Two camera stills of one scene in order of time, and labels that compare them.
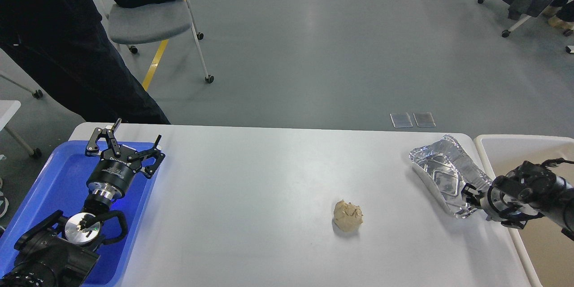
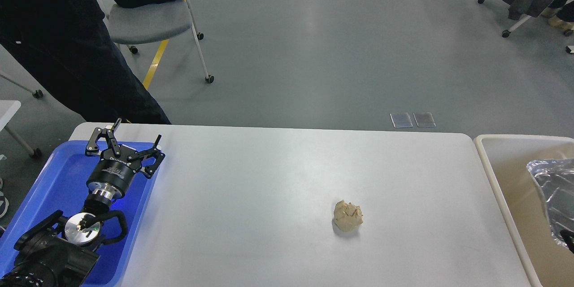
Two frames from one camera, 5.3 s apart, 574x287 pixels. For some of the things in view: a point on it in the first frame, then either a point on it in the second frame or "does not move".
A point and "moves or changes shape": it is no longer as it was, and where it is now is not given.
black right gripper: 492,204 -> 568,236
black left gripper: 113,176 does not move
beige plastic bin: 549,250 does not move
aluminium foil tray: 445,167 moves or changes shape
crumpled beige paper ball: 348,217 does not move
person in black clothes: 51,22 does not move
